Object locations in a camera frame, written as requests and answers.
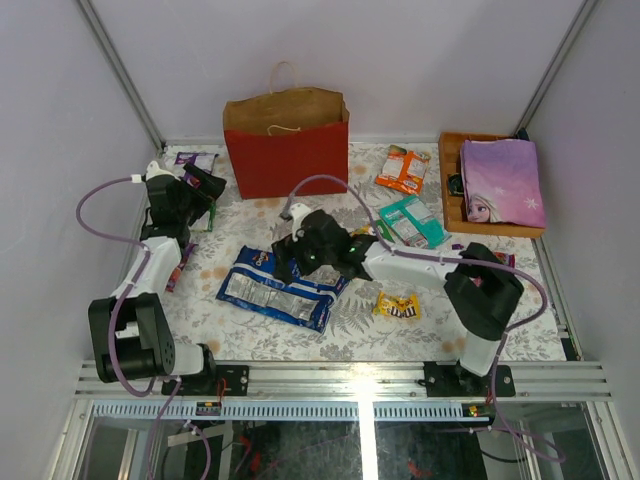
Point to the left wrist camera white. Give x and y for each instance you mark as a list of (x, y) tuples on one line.
[(154, 169)]

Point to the yellow M&Ms packet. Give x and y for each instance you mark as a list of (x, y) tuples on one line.
[(397, 307)]

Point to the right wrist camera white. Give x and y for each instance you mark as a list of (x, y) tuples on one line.
[(295, 213)]

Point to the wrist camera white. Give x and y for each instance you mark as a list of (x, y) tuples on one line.
[(295, 213), (154, 169)]

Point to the orange wooden tray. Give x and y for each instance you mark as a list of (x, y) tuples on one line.
[(454, 209)]

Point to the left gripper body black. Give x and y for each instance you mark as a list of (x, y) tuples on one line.
[(201, 182)]

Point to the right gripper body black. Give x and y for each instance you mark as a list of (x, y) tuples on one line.
[(307, 255)]

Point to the red green snack packet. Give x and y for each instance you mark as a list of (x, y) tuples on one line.
[(206, 221)]

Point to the blue Doritos chips bag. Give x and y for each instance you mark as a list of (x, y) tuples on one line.
[(306, 302)]

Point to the red brown paper bag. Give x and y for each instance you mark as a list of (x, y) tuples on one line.
[(276, 140)]

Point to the yellow green candy packet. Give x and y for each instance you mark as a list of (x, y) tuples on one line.
[(380, 226)]

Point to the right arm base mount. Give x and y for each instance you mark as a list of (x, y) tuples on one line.
[(465, 377)]

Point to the teal snack packet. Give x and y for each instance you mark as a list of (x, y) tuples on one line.
[(414, 224)]

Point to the orange snack packet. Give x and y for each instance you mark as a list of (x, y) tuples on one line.
[(404, 170)]

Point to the floral table mat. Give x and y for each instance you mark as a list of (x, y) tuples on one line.
[(353, 332)]

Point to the purple berries packet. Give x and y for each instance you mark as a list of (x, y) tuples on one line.
[(505, 258), (178, 270)]

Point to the purple princess cloth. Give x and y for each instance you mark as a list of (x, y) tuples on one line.
[(501, 182)]

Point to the purple snack packet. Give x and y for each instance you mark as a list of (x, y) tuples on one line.
[(203, 160)]

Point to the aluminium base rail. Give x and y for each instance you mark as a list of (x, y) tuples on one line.
[(335, 391)]

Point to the black object in tray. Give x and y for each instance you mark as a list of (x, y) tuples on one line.
[(455, 185)]

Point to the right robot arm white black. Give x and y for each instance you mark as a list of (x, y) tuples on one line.
[(483, 291)]

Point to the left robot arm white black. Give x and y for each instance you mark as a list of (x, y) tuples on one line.
[(130, 333)]

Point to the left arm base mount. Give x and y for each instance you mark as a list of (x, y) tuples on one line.
[(214, 379)]

